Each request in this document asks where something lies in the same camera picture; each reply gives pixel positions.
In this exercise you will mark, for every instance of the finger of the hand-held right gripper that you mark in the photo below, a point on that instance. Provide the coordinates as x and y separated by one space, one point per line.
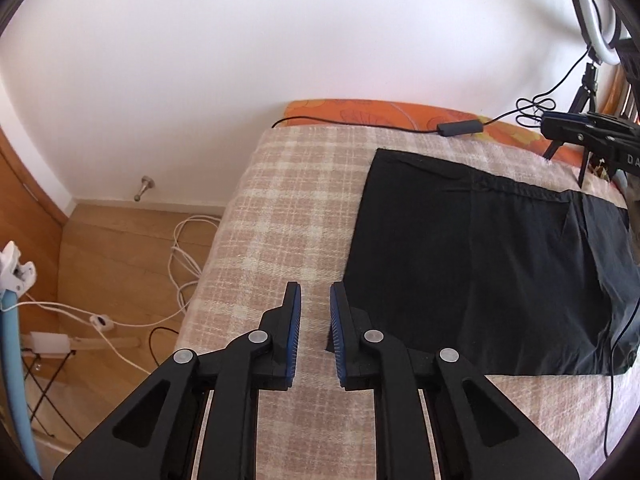
565 127

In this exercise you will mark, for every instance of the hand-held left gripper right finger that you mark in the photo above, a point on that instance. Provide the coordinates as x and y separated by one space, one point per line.
337 342

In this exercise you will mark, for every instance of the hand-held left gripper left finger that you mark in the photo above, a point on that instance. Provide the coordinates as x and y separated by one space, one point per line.
294 332

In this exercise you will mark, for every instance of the black pants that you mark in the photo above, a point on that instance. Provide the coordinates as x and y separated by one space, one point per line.
450 260

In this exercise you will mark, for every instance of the black tripod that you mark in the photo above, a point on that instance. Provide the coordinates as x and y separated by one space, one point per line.
582 95

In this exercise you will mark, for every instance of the beige plaid blanket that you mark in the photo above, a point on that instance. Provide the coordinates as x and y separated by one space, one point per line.
280 210

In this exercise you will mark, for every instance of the metal door stop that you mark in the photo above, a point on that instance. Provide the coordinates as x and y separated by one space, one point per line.
142 187

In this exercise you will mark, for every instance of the white plastic box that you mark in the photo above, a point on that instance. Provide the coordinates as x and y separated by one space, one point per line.
48 344

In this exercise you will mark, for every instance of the light blue pole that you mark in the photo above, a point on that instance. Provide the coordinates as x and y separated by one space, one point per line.
17 370

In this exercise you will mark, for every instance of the white clamp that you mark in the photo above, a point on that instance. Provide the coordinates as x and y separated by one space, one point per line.
15 267

